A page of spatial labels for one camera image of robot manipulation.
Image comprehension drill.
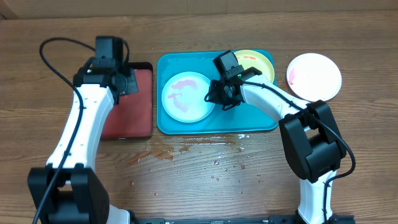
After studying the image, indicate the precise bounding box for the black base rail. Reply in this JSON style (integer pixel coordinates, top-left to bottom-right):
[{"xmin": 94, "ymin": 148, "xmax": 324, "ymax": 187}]
[{"xmin": 133, "ymin": 214, "xmax": 355, "ymax": 224}]

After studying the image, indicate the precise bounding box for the light blue plate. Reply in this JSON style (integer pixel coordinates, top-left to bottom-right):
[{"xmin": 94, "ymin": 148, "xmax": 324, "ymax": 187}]
[{"xmin": 161, "ymin": 72, "xmax": 215, "ymax": 123}]

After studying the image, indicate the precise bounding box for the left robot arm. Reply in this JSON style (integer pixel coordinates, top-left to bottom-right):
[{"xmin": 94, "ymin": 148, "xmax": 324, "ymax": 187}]
[{"xmin": 27, "ymin": 36, "xmax": 138, "ymax": 223}]

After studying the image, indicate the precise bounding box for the teal plastic tray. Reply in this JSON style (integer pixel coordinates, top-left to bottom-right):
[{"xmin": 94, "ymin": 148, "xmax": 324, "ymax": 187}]
[{"xmin": 156, "ymin": 51, "xmax": 277, "ymax": 135}]

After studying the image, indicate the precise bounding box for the white plate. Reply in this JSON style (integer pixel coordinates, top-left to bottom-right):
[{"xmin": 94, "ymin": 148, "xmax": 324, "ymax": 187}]
[{"xmin": 286, "ymin": 53, "xmax": 342, "ymax": 101}]

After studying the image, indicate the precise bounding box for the yellow-green plate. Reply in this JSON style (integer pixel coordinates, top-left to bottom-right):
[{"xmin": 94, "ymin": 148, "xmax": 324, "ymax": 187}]
[{"xmin": 234, "ymin": 50, "xmax": 275, "ymax": 83}]

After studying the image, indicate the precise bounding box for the black tray with red water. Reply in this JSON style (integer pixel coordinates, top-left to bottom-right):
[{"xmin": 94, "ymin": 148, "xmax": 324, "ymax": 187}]
[{"xmin": 101, "ymin": 62, "xmax": 153, "ymax": 139}]

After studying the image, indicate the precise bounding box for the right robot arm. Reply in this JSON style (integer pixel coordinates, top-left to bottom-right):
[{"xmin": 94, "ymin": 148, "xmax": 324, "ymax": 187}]
[{"xmin": 205, "ymin": 50, "xmax": 354, "ymax": 223}]

